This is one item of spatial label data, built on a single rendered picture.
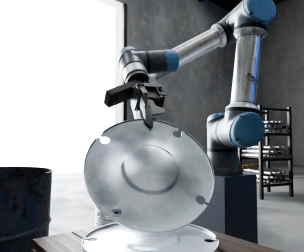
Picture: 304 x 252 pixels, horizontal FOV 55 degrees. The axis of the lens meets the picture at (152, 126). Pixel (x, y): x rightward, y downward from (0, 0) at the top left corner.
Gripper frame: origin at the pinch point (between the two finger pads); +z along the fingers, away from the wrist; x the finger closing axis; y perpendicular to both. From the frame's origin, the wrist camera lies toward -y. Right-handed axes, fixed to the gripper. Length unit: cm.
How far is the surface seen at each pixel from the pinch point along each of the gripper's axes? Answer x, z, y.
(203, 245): 7.3, 28.6, 6.9
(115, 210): 90, -32, 13
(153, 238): 11.1, 23.9, -1.9
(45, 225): 39.2, 2.0, -23.1
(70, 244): 17.6, 19.7, -18.3
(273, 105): 314, -442, 549
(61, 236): 21.8, 15.5, -19.9
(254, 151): 140, -118, 187
